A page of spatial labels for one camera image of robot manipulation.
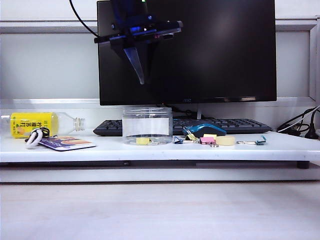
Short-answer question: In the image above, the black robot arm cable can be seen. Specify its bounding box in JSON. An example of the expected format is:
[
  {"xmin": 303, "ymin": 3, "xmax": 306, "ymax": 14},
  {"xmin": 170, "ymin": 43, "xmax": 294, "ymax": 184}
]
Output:
[{"xmin": 69, "ymin": 0, "xmax": 99, "ymax": 36}]

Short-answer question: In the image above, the beige tape roll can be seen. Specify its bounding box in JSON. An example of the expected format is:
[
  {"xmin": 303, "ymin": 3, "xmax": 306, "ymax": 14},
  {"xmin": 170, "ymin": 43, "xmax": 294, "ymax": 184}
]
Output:
[{"xmin": 215, "ymin": 136, "xmax": 236, "ymax": 147}]

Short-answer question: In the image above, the pink binder clip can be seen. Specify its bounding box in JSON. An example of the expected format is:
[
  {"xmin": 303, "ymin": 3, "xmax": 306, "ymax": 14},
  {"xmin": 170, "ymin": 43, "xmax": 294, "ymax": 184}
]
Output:
[{"xmin": 199, "ymin": 136, "xmax": 220, "ymax": 148}]

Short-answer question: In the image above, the white desk riser board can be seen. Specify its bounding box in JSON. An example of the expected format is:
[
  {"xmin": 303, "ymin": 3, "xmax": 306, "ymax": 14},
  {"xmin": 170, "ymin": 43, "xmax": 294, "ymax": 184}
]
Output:
[{"xmin": 0, "ymin": 129, "xmax": 320, "ymax": 163}]

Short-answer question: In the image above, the teal binder clip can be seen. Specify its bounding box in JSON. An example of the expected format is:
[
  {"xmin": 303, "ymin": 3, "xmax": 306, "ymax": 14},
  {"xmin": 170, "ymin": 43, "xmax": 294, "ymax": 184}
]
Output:
[{"xmin": 235, "ymin": 135, "xmax": 268, "ymax": 146}]

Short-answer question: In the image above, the blue binder clip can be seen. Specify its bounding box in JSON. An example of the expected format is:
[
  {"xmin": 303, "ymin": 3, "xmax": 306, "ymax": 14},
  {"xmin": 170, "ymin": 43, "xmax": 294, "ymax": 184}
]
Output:
[{"xmin": 173, "ymin": 136, "xmax": 200, "ymax": 145}]

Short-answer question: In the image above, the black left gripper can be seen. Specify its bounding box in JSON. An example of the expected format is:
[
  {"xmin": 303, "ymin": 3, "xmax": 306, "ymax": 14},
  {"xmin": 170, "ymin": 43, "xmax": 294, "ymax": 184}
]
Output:
[{"xmin": 93, "ymin": 19, "xmax": 184, "ymax": 86}]

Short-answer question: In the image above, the black computer monitor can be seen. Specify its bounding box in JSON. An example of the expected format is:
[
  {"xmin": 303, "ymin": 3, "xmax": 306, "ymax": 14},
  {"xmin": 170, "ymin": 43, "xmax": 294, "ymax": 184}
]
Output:
[{"xmin": 96, "ymin": 0, "xmax": 278, "ymax": 106}]

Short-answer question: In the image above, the round transparent plastic jar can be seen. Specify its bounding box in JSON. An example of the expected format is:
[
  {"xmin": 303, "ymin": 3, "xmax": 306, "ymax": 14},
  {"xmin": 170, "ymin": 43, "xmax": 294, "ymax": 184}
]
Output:
[{"xmin": 121, "ymin": 105, "xmax": 174, "ymax": 147}]

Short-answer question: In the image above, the white lower base panel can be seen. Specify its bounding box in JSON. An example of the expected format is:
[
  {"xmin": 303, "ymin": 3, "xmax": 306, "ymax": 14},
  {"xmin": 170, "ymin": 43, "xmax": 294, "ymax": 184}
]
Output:
[{"xmin": 0, "ymin": 166, "xmax": 320, "ymax": 184}]

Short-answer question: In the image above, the white cable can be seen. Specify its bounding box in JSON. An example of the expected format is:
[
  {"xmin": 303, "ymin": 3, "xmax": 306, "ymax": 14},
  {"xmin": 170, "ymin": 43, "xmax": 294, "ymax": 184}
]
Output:
[{"xmin": 277, "ymin": 107, "xmax": 320, "ymax": 133}]

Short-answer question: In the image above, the black cable bundle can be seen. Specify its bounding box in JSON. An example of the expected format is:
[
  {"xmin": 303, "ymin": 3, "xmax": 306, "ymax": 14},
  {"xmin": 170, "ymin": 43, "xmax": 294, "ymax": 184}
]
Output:
[{"xmin": 276, "ymin": 104, "xmax": 320, "ymax": 137}]

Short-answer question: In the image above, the purple orange card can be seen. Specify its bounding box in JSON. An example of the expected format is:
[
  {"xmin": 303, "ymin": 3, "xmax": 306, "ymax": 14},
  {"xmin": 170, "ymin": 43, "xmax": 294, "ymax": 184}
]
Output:
[{"xmin": 39, "ymin": 135, "xmax": 97, "ymax": 152}]

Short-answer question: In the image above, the clear bottle yellow label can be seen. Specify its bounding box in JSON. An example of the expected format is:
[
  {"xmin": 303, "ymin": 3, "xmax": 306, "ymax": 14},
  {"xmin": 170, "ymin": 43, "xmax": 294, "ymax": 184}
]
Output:
[{"xmin": 0, "ymin": 111, "xmax": 86, "ymax": 139}]

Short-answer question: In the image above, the black power plug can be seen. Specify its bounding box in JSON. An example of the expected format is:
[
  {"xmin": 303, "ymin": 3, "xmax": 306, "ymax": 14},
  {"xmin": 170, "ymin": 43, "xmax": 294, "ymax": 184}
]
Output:
[{"xmin": 304, "ymin": 109, "xmax": 320, "ymax": 140}]

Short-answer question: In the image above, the blue black computer mouse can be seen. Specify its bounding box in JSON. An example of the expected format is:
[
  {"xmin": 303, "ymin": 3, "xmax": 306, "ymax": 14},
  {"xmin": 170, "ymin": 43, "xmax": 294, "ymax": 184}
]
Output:
[{"xmin": 181, "ymin": 123, "xmax": 227, "ymax": 139}]

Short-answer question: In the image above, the black cable behind monitor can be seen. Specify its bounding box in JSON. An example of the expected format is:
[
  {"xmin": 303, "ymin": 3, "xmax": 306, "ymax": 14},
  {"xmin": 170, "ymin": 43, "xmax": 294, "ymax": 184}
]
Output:
[{"xmin": 171, "ymin": 104, "xmax": 198, "ymax": 120}]

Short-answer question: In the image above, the black keyboard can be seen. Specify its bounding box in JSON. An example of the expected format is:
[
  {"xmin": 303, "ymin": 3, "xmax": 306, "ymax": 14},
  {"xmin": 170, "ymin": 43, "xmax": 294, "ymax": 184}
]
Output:
[{"xmin": 92, "ymin": 118, "xmax": 273, "ymax": 137}]

